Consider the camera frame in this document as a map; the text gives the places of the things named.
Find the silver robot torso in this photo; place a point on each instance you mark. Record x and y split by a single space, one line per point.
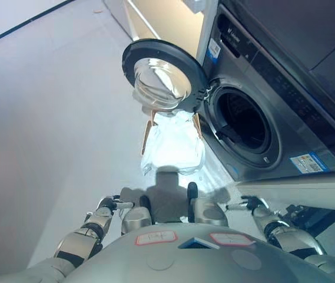
167 259

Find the silver right robot leg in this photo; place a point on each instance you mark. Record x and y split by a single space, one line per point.
210 213

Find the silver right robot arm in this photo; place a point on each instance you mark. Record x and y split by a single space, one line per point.
293 236

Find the small blue sticker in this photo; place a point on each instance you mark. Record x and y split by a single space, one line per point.
236 170

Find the white cloth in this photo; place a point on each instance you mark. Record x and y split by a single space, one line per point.
173 147

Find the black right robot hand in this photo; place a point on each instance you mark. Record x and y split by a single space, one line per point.
257 203

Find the light brown laundry basket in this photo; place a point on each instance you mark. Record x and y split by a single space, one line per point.
147 132

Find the black metal frame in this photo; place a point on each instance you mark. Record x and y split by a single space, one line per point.
305 218

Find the silver left robot leg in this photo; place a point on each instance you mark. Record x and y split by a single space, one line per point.
136 219

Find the blue white barcode label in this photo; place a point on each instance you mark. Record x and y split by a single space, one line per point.
213 49

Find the white washer enclosure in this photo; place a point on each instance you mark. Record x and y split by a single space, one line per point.
302 193

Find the black robot foot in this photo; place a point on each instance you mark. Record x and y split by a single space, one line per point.
192 193
145 204

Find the silver robot leg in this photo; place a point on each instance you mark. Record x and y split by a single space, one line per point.
136 219
210 213

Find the beige cabinet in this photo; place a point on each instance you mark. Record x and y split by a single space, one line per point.
167 26

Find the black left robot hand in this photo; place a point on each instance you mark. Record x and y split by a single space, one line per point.
108 203

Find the blue white energy label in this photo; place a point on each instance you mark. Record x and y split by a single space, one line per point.
309 162

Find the dark grey washing machine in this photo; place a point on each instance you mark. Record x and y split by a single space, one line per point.
296 118

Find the black left robot foot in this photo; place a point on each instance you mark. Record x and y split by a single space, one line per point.
145 204

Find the black right robot foot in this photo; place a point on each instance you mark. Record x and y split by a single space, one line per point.
192 193

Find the round washing machine door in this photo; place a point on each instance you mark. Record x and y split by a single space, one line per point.
161 79

